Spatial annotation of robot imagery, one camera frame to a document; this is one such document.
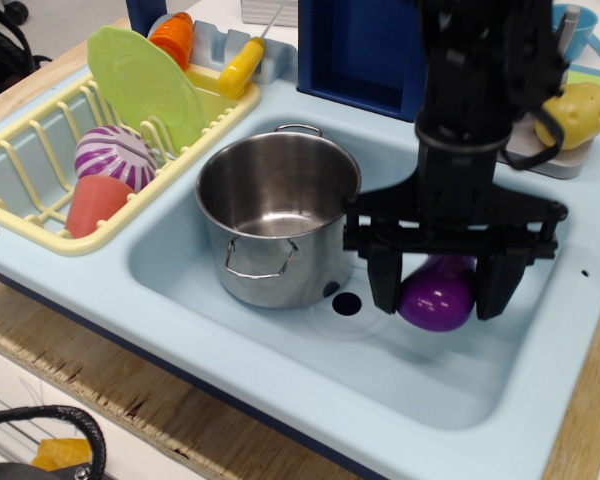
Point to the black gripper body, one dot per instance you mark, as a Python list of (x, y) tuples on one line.
[(451, 205)]

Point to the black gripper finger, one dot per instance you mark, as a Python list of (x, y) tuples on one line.
[(497, 278), (385, 274)]

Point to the purple toy eggplant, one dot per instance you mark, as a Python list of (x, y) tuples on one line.
[(439, 296)]

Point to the stainless steel pot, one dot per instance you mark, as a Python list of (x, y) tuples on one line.
[(272, 204)]

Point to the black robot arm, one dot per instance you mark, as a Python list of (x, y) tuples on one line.
[(491, 66)]

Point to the grey toy faucet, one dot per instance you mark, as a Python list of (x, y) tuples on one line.
[(565, 162)]

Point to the light blue toy sink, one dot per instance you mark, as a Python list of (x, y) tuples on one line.
[(483, 402)]

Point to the yellow toy potato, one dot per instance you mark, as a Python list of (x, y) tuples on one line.
[(577, 111)]

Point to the dark blue box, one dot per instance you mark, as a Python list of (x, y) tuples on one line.
[(365, 54)]

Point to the light blue toy cup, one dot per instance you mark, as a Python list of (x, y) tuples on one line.
[(577, 30)]

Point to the grey ribbed box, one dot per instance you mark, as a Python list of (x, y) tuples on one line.
[(262, 12)]

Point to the light blue utensil holder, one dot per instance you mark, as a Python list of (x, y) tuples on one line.
[(214, 50)]

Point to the salmon plastic cup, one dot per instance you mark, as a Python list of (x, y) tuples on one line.
[(95, 198)]

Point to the purple striped bowl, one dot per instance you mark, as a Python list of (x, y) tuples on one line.
[(116, 152)]

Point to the green plastic plate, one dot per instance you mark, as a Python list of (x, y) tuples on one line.
[(141, 82)]

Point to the orange plastic cup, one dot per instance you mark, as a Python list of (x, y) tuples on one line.
[(175, 37)]

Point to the yellow dish rack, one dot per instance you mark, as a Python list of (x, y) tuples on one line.
[(46, 152)]

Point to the yellow tape piece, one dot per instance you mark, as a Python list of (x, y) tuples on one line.
[(56, 454)]

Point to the black bag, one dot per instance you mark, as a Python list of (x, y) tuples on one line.
[(16, 58)]

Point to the yellow handled toy knife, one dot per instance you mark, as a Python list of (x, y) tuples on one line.
[(237, 73)]

